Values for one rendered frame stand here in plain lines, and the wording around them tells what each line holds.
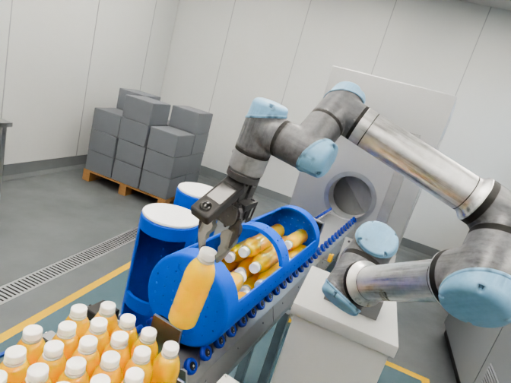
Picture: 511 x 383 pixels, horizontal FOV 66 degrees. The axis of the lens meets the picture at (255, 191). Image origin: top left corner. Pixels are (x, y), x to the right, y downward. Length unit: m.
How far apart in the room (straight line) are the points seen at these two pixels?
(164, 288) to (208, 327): 0.18
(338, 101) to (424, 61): 5.27
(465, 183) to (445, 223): 5.43
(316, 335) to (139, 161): 3.87
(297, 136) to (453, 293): 0.38
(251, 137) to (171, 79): 6.22
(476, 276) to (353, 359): 0.65
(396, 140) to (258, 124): 0.26
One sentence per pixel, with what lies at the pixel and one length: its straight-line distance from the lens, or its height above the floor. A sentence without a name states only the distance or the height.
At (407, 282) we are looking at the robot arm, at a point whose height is 1.44.
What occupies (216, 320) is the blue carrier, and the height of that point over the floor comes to 1.09.
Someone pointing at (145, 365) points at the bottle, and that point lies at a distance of 1.02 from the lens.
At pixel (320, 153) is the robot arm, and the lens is 0.71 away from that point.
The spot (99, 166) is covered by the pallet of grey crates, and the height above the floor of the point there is 0.24.
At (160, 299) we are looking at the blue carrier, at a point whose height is 1.06.
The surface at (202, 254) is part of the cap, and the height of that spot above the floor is 1.36.
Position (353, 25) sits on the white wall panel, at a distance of 6.15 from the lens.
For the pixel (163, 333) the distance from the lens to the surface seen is 1.20.
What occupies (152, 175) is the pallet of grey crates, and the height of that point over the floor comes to 0.38.
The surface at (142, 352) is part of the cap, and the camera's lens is 1.00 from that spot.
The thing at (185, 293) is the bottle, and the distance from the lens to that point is 0.90.
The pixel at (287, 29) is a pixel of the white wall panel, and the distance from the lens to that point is 6.30.
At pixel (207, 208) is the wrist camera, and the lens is 0.75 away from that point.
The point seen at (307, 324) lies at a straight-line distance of 1.27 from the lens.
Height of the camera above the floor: 1.74
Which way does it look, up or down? 15 degrees down
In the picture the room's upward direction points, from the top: 16 degrees clockwise
